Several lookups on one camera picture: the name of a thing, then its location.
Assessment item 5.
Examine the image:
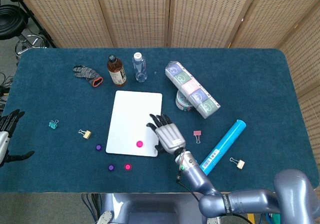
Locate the clear jar of clips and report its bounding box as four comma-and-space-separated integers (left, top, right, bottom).
175, 90, 194, 112

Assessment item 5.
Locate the woven folding screen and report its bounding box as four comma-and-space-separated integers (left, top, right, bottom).
11, 0, 320, 165

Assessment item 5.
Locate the black stand pole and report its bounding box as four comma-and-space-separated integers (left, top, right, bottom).
14, 0, 58, 48

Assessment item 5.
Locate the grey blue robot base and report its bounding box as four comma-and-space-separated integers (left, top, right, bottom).
96, 193, 210, 224

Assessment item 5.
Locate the blue cling film roll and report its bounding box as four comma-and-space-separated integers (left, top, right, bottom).
199, 119, 247, 177

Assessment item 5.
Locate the brown tea bottle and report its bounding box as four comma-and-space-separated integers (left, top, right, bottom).
106, 54, 128, 87

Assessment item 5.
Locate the green and blue box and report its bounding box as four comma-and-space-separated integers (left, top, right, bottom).
266, 213, 283, 224

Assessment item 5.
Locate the white magnetic board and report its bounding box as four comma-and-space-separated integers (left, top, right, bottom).
105, 90, 163, 158

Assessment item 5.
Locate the black cable bundle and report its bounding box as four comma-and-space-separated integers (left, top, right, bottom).
81, 193, 102, 222

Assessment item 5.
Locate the black round stool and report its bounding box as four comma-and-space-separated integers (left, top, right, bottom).
0, 4, 48, 60

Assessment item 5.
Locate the pink binder clip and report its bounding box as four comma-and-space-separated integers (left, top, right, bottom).
193, 130, 203, 145

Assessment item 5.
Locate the dark blue table cloth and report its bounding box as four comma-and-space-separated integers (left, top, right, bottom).
0, 47, 313, 194

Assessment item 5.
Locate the wrapped tissue packs bundle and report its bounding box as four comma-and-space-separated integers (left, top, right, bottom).
164, 60, 222, 120

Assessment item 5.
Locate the grey knit work glove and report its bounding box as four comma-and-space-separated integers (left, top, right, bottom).
72, 64, 104, 88

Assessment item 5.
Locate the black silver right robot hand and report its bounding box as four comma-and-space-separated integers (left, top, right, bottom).
146, 113, 187, 155

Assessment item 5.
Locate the clear empty water bottle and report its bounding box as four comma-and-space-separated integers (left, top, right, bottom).
131, 52, 148, 83

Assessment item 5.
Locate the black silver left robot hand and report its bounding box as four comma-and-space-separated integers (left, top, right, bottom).
0, 110, 35, 169

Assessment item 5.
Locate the beige binder clip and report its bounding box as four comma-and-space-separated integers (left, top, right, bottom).
78, 129, 92, 140
229, 157, 246, 170

